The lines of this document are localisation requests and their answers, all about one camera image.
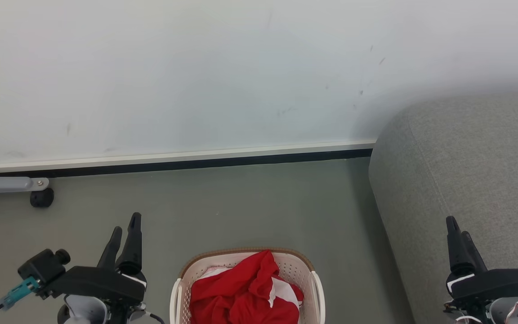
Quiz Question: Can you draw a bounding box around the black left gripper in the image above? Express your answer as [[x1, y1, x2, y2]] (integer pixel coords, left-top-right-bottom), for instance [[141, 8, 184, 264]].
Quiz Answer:
[[39, 212, 147, 307]]

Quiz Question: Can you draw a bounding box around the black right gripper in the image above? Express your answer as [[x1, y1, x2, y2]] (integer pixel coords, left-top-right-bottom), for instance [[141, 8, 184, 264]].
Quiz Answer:
[[446, 216, 518, 307]]

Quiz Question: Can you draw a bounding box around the red cloth with white stripes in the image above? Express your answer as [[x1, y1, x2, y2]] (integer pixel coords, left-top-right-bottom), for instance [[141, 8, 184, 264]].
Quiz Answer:
[[189, 250, 305, 324]]

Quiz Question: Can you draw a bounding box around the grey fabric sofa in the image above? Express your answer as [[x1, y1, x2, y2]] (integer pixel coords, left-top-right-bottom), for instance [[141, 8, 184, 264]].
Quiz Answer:
[[368, 89, 518, 324]]

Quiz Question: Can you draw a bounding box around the black caster wheel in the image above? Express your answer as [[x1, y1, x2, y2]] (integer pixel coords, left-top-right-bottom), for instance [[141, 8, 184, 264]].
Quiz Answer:
[[30, 188, 55, 208]]

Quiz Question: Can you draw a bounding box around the white and black baseboard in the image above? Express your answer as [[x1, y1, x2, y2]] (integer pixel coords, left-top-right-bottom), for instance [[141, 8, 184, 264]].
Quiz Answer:
[[0, 140, 376, 177]]

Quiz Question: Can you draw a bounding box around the grey metal stand leg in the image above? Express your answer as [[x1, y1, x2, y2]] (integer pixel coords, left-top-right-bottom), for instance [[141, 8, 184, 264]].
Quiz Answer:
[[0, 167, 49, 195]]

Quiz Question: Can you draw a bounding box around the white perforated laundry basket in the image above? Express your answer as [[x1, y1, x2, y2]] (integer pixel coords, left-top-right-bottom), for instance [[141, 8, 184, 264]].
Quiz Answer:
[[170, 247, 326, 324]]

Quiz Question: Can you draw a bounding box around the teal left camera cable plug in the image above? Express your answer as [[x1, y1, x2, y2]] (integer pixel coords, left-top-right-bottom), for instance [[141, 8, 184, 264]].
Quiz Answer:
[[0, 276, 40, 309]]

